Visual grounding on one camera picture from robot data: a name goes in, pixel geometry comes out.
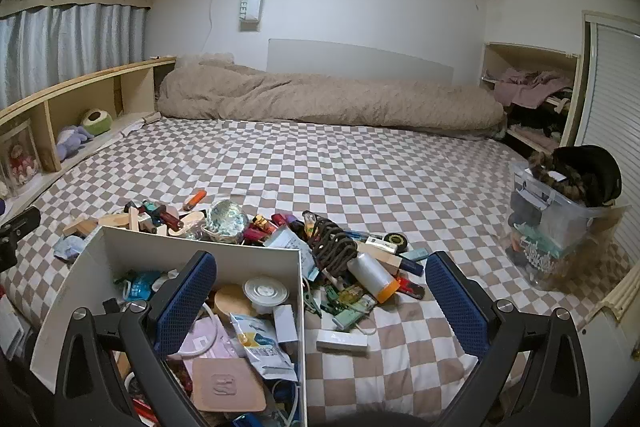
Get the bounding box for brown striped cloth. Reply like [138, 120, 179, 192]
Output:
[529, 152, 587, 204]

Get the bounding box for pink pouch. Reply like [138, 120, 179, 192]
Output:
[177, 317, 236, 360]

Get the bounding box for small wooden block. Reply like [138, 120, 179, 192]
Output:
[62, 218, 98, 238]

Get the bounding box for black hat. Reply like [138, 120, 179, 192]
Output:
[552, 145, 623, 208]

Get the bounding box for white blue snack packet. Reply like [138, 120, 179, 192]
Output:
[229, 313, 298, 380]

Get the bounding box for white booklet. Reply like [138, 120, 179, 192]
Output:
[0, 296, 25, 348]

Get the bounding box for tan leather case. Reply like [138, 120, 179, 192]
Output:
[191, 357, 268, 414]

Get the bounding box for white round plastic container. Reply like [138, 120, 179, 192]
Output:
[243, 276, 291, 315]

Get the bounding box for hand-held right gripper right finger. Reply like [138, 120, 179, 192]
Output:
[424, 251, 591, 427]

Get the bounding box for pink folded clothes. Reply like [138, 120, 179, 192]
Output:
[487, 67, 573, 108]

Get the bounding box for white paper receipt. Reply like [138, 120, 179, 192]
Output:
[265, 227, 316, 270]

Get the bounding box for brown white checkered bed sheet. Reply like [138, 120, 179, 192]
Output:
[0, 114, 631, 427]

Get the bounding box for white louvered door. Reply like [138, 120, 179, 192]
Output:
[570, 9, 640, 258]

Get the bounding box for white headboard panel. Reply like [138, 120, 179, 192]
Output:
[267, 38, 455, 85]

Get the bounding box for green plastic clip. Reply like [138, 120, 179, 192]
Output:
[320, 289, 346, 315]

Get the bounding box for light wooden block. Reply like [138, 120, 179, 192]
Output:
[356, 242, 403, 275]

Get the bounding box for white rectangular box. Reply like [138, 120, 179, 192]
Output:
[316, 329, 369, 353]

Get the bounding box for wall alcove shelf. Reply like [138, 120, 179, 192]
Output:
[479, 42, 581, 158]

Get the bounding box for small white box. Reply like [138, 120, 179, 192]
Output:
[272, 304, 299, 344]

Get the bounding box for teal packet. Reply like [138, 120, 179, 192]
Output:
[122, 270, 163, 303]

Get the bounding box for wooden bedside shelf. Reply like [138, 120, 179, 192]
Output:
[0, 57, 177, 208]

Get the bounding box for green plush toy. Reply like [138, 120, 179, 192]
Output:
[80, 108, 113, 136]

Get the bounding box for red box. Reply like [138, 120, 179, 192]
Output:
[397, 276, 426, 300]

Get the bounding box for beige duvet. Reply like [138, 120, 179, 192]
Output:
[156, 53, 508, 140]

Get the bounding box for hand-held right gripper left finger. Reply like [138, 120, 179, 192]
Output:
[52, 251, 218, 427]

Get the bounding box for small mint green box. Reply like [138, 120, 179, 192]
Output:
[332, 307, 365, 332]

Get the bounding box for glass ball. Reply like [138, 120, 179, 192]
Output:
[206, 199, 250, 242]

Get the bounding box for light blue curtain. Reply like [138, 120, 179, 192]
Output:
[0, 3, 151, 108]

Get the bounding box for light blue packet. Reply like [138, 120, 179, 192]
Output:
[52, 237, 91, 260]

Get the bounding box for round wooden lid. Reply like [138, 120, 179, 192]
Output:
[214, 284, 256, 318]

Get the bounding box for purple plush toy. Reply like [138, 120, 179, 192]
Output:
[55, 124, 96, 162]

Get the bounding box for white cardboard box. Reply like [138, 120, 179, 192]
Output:
[30, 224, 307, 427]

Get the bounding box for dark red cylinder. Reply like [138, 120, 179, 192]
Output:
[159, 209, 187, 233]

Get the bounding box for clear plastic storage bin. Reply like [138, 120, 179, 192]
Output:
[507, 157, 631, 292]

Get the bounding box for white roll with orange cap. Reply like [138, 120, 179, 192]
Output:
[347, 251, 401, 304]

